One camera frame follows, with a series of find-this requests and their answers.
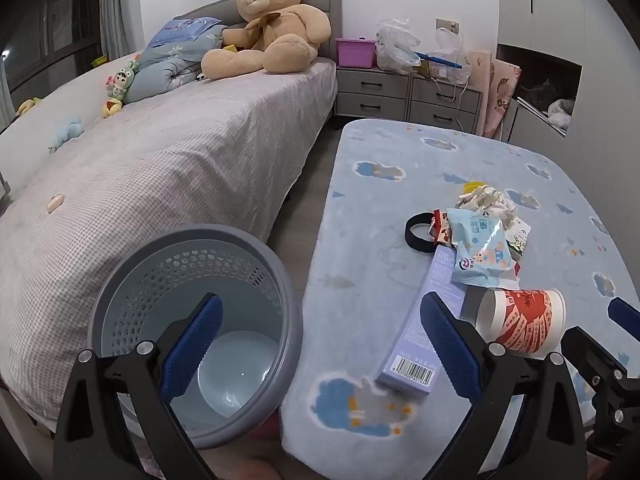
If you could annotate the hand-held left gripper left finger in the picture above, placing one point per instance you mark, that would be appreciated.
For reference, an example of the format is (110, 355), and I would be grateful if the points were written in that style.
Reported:
(192, 345)

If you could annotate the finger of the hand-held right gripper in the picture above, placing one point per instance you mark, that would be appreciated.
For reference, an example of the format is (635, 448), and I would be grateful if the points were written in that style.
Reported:
(592, 355)
(624, 312)

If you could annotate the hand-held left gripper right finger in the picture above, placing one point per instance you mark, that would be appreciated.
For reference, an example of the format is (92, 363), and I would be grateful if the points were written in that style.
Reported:
(445, 347)

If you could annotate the purple cardboard box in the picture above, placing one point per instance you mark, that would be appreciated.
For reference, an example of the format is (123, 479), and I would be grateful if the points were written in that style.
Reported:
(420, 320)

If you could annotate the red and white paper cup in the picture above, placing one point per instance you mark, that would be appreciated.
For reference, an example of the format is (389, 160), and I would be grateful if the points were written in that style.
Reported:
(525, 320)

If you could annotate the grey perforated plastic wastebasket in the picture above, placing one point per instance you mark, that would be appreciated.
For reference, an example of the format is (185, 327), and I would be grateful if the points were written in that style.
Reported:
(150, 280)

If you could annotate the blue snack packet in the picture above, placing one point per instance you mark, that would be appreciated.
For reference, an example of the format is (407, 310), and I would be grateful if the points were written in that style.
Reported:
(480, 247)

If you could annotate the red snack wrapper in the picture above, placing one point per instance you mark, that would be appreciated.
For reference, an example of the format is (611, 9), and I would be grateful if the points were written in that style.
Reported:
(442, 227)

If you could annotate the green and white carton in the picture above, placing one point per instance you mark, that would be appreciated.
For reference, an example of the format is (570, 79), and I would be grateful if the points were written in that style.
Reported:
(519, 237)

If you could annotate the white wrapper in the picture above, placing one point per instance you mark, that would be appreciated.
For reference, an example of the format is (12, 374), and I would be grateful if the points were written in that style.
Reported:
(485, 200)

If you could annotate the black elastic band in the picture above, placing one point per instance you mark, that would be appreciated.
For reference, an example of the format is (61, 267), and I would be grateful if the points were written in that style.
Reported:
(411, 242)

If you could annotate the light blue printed blanket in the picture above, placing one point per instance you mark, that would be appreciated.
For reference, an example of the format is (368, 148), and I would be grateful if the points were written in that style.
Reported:
(380, 200)

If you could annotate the bed with checked grey cover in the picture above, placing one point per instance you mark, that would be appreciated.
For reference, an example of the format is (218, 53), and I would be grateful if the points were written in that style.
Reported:
(175, 160)

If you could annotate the small pink oval object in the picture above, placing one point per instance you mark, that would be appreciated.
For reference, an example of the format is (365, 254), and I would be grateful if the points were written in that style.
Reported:
(55, 202)

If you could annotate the white bag in niche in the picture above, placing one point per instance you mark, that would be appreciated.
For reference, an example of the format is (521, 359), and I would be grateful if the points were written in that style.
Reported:
(560, 110)

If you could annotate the grey two-drawer nightstand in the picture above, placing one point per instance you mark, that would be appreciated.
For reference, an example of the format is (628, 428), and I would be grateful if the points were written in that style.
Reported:
(442, 102)
(372, 90)

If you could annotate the light blue plush toy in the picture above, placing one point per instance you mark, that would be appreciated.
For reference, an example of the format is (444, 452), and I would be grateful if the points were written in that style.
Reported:
(67, 132)

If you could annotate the small yellow red plush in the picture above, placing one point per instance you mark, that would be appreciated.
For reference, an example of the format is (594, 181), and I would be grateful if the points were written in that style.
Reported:
(112, 107)

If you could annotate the pink printed leaning boards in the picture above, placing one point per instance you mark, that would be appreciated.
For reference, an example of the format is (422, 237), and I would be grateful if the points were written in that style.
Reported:
(500, 90)

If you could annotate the folded light blue quilt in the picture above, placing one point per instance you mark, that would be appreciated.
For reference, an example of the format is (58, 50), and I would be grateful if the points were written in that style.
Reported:
(160, 72)

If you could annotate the small doll with green hood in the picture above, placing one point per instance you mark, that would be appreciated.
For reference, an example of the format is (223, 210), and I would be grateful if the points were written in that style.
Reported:
(124, 77)

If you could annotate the blue stick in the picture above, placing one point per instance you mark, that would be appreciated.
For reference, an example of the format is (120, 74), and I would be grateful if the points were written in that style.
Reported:
(440, 61)

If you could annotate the yellow plush toy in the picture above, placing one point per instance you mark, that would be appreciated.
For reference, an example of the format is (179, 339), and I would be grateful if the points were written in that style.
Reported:
(27, 105)

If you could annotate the clear plastic bag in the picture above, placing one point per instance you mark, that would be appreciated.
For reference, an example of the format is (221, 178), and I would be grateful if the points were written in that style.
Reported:
(395, 45)
(452, 52)

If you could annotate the yellow green windowsill toy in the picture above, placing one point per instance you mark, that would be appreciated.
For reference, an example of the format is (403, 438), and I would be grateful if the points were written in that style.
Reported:
(98, 60)

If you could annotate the pink storage box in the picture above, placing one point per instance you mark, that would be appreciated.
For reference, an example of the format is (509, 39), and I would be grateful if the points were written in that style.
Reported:
(355, 52)

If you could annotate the white wardrobe with niche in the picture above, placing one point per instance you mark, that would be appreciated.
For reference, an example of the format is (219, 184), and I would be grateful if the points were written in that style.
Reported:
(540, 10)

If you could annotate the blue printed pillow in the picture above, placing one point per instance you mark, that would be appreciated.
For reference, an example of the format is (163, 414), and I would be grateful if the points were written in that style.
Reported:
(180, 31)

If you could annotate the large tan teddy bear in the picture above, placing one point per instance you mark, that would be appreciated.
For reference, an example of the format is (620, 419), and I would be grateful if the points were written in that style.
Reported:
(285, 25)

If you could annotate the grey curtain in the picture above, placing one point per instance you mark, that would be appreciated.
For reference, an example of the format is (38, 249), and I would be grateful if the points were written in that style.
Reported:
(117, 5)

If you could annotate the dark window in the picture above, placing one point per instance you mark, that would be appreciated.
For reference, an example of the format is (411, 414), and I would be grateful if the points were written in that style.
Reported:
(50, 20)

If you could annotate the grey upholstered bed headboard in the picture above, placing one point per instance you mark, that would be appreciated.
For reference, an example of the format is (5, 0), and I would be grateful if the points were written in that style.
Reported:
(325, 5)

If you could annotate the metal wall switch plate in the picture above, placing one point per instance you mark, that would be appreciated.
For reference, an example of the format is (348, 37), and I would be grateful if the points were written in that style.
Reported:
(447, 25)

